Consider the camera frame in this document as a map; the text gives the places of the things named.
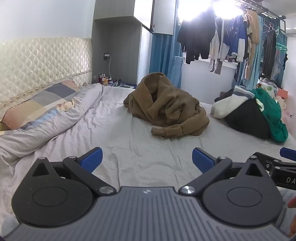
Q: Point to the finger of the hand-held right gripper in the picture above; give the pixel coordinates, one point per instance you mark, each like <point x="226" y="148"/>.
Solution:
<point x="288" y="153"/>
<point x="266" y="160"/>

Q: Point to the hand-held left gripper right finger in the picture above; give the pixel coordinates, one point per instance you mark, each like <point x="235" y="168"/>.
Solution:
<point x="202" y="160"/>

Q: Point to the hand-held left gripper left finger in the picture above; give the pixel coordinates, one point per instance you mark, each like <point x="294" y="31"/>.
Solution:
<point x="91" y="160"/>

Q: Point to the brown hoodie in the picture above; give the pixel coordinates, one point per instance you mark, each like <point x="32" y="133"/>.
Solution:
<point x="166" y="109"/>

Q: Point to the person's right hand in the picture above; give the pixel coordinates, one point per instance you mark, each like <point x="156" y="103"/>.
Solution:
<point x="292" y="226"/>

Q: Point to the green hoodie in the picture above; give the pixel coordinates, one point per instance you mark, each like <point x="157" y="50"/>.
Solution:
<point x="272" y="118"/>

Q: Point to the pale grey duvet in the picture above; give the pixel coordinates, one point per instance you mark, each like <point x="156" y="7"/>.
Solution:
<point x="57" y="125"/>

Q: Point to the bed with pale sheet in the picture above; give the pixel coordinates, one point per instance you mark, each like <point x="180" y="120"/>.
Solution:
<point x="138" y="143"/>

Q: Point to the cream blanket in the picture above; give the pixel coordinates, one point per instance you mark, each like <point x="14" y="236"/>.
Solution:
<point x="281" y="103"/>

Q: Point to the pink box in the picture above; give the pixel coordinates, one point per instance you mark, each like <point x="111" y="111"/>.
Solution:
<point x="282" y="93"/>

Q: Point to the polka dot pillow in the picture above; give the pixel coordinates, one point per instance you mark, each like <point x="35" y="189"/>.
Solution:
<point x="269" y="87"/>

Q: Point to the pastel patchwork pillow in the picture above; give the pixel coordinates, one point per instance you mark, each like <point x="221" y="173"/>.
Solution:
<point x="39" y="102"/>

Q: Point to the cluttered nightstand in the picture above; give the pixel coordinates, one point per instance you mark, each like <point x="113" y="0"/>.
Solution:
<point x="124" y="86"/>

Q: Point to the row of cosmetic bottles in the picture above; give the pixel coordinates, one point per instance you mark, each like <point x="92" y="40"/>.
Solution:
<point x="104" y="80"/>

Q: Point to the hanging grey patterned garment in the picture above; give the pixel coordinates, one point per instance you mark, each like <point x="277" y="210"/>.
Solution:
<point x="275" y="66"/>

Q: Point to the light blue curtain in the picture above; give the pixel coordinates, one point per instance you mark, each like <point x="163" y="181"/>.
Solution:
<point x="254" y="67"/>

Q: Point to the small hanging black garment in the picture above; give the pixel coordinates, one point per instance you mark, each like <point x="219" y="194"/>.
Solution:
<point x="285" y="60"/>

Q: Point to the hanging striped garment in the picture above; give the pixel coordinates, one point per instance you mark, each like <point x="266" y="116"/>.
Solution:
<point x="215" y="66"/>

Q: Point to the teal clip hanger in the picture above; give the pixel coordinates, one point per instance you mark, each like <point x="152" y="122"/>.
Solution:
<point x="282" y="46"/>

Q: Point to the hanging white and beige garment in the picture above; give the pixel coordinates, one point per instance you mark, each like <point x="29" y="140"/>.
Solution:
<point x="216" y="44"/>

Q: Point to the grey and white wardrobe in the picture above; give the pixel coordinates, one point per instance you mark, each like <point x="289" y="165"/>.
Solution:
<point x="120" y="46"/>

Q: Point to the white air conditioner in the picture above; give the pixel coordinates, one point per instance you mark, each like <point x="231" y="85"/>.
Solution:
<point x="291" y="30"/>

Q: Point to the hanging black jacket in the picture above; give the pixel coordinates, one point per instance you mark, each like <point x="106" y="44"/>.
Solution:
<point x="196" y="37"/>

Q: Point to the hanging blue and white jacket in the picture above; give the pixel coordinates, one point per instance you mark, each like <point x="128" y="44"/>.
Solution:
<point x="237" y="39"/>

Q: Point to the wall charger plug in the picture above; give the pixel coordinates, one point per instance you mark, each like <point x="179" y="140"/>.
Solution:
<point x="106" y="57"/>

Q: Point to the metal clothes rail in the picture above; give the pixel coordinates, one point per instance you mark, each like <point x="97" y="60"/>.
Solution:
<point x="266" y="10"/>

